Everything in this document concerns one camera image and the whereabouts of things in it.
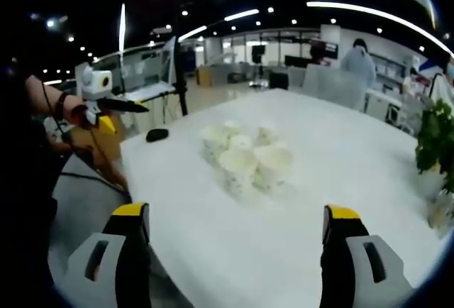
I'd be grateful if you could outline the person's left hand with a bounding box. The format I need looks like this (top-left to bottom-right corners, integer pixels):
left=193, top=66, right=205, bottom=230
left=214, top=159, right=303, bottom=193
left=70, top=104, right=89, bottom=126

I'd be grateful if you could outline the short ceiling light strip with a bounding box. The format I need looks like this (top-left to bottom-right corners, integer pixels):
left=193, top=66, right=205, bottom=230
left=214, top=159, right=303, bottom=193
left=223, top=8, right=260, bottom=22

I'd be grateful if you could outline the black monitor on stand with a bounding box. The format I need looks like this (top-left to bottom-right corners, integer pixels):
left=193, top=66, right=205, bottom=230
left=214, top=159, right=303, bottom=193
left=250, top=45, right=267, bottom=85

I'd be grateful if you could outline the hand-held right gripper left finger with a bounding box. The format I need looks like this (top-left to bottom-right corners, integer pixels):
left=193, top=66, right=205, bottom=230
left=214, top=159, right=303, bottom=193
left=65, top=201, right=152, bottom=308

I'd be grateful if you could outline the brown cardboard box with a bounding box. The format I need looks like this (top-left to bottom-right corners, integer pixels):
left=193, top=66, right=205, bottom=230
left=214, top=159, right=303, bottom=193
left=74, top=112, right=126, bottom=183

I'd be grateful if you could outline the glass partition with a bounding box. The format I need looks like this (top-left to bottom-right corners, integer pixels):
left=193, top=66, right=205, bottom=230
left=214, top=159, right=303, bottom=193
left=92, top=40, right=178, bottom=98

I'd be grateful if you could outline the white table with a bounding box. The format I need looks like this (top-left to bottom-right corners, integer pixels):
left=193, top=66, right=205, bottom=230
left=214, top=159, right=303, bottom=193
left=119, top=87, right=452, bottom=308

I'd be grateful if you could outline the clear plant vase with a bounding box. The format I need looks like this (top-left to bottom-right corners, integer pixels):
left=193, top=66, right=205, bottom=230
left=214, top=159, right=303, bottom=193
left=426, top=186, right=454, bottom=231

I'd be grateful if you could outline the small tan cardboard box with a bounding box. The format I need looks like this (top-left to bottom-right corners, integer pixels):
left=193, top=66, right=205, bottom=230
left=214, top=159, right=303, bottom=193
left=195, top=66, right=214, bottom=87

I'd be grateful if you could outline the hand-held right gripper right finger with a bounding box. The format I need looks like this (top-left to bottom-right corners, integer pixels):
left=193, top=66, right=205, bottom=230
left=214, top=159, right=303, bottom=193
left=320, top=204, right=414, bottom=308

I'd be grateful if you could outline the dark wristband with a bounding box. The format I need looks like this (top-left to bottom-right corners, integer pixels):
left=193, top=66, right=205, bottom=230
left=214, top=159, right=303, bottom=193
left=56, top=91, right=70, bottom=121

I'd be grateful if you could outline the long curved ceiling light strip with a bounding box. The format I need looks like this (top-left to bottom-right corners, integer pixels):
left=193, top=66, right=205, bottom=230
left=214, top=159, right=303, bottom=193
left=306, top=1, right=454, bottom=57

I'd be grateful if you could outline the translucent grey chair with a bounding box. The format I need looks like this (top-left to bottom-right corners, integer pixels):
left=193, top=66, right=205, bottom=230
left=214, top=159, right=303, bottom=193
left=301, top=63, right=367, bottom=110

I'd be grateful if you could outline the black cable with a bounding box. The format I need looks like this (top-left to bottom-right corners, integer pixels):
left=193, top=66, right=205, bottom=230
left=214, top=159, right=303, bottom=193
left=60, top=171, right=133, bottom=202

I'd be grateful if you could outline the cluster of white paper cups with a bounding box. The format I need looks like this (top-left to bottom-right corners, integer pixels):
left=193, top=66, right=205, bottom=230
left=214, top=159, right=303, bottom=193
left=199, top=119, right=296, bottom=199

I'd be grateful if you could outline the small black oval device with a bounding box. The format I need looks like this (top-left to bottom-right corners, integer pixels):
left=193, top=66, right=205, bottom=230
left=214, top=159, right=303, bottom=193
left=145, top=128, right=171, bottom=143

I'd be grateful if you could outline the green leafy plant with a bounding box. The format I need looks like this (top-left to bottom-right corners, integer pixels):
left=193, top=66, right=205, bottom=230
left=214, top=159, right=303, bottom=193
left=414, top=97, right=454, bottom=195

